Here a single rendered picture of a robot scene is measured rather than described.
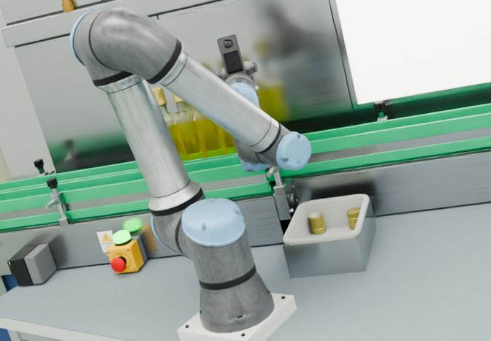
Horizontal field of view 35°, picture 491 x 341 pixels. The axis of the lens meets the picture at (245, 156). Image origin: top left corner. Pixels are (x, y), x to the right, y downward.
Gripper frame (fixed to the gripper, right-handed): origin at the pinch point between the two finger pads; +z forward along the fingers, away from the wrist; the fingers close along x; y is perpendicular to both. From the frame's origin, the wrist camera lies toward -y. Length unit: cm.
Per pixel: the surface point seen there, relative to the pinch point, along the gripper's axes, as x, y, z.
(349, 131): 23.5, 22.7, -3.2
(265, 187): -0.1, 28.2, -14.1
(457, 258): 36, 43, -44
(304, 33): 18.3, -2.3, 7.4
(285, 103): 9.5, 14.9, 9.9
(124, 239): -38, 34, -10
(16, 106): -184, 57, 375
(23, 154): -192, 94, 377
